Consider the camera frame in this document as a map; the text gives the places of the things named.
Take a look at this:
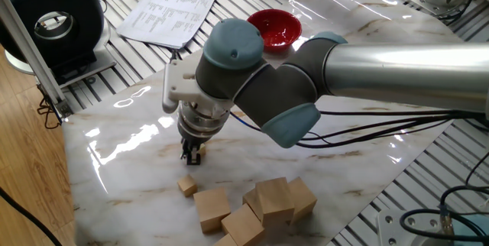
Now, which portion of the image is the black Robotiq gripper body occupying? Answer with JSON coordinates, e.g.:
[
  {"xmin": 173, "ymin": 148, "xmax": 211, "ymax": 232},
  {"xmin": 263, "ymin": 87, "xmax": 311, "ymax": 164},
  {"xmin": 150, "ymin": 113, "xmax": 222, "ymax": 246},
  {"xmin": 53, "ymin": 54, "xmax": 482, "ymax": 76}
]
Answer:
[{"xmin": 179, "ymin": 133, "xmax": 207, "ymax": 151}]

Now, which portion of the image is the large wooden cube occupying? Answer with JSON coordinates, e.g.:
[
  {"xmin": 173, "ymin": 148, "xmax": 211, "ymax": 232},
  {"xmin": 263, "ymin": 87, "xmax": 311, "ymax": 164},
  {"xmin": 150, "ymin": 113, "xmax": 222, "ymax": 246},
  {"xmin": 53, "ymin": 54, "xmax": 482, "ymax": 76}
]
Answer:
[
  {"xmin": 212, "ymin": 233, "xmax": 240, "ymax": 246},
  {"xmin": 241, "ymin": 187, "xmax": 264, "ymax": 222},
  {"xmin": 286, "ymin": 176, "xmax": 319, "ymax": 226},
  {"xmin": 254, "ymin": 177, "xmax": 296, "ymax": 228},
  {"xmin": 221, "ymin": 202, "xmax": 266, "ymax": 246},
  {"xmin": 193, "ymin": 186, "xmax": 232, "ymax": 235}
]

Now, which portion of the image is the white printed paper stack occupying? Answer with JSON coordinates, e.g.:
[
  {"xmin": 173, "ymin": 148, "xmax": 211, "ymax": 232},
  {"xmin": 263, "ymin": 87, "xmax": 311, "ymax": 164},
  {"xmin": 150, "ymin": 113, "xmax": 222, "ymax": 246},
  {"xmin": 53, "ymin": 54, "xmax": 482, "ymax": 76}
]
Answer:
[{"xmin": 116, "ymin": 0, "xmax": 220, "ymax": 50}]

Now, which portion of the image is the white marble pattern board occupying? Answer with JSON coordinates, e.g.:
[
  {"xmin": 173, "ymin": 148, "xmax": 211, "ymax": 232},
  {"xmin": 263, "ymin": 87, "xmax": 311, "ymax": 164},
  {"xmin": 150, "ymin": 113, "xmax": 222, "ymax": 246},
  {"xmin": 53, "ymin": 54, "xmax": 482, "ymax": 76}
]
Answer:
[{"xmin": 62, "ymin": 0, "xmax": 489, "ymax": 246}]

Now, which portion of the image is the red bowl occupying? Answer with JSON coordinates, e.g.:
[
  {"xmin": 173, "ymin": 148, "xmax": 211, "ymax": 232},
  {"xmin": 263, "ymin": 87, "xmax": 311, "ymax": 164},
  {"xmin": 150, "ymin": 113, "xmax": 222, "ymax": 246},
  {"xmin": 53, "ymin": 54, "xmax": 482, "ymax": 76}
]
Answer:
[{"xmin": 246, "ymin": 8, "xmax": 303, "ymax": 54}]

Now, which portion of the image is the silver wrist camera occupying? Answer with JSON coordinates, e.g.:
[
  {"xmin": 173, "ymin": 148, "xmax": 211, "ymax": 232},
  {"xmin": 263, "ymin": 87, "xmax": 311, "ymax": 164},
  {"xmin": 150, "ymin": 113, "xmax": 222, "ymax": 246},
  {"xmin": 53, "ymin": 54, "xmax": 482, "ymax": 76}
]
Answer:
[{"xmin": 161, "ymin": 60, "xmax": 180, "ymax": 115}]

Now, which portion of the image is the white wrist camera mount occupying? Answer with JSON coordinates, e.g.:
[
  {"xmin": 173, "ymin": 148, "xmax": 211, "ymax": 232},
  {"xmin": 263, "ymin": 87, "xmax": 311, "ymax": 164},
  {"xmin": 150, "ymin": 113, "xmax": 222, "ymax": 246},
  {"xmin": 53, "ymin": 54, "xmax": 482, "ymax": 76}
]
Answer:
[{"xmin": 162, "ymin": 57, "xmax": 235, "ymax": 116}]

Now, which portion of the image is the thin black wire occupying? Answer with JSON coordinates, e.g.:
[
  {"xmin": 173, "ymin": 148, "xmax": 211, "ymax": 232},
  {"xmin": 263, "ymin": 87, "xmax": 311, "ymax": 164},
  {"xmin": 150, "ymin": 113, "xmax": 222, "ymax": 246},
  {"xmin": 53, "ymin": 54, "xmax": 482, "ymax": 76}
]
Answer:
[{"xmin": 36, "ymin": 95, "xmax": 63, "ymax": 131}]

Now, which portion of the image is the black floor cable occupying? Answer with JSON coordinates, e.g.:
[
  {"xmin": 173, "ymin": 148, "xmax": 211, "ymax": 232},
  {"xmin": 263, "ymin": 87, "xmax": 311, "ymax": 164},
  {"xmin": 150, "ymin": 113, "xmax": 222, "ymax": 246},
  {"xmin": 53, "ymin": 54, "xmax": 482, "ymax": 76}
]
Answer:
[{"xmin": 0, "ymin": 186, "xmax": 63, "ymax": 246}]

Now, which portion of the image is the aluminium frame profile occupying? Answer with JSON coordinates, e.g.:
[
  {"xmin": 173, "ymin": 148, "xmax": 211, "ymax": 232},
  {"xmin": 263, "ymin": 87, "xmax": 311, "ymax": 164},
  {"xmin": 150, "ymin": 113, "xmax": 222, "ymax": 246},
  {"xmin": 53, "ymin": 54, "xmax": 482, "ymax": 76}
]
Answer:
[{"xmin": 0, "ymin": 0, "xmax": 74, "ymax": 121}]

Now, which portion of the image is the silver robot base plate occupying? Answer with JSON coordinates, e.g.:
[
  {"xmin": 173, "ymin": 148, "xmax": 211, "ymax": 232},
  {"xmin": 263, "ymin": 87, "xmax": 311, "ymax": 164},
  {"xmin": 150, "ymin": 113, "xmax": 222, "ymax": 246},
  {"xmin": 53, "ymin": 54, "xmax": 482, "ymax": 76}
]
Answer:
[{"xmin": 377, "ymin": 209, "xmax": 440, "ymax": 246}]

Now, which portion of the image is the black base cable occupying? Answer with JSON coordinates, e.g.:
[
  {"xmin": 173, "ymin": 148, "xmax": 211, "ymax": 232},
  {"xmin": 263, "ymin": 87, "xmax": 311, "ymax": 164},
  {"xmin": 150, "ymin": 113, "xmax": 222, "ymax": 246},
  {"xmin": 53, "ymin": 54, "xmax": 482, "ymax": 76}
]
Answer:
[{"xmin": 399, "ymin": 150, "xmax": 489, "ymax": 243}]

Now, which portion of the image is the gold cable connector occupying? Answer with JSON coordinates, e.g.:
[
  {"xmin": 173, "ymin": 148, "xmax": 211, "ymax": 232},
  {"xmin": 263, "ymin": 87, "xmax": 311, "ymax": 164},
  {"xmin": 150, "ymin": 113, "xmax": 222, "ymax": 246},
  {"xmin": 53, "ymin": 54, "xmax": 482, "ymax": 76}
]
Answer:
[{"xmin": 439, "ymin": 203, "xmax": 455, "ymax": 238}]

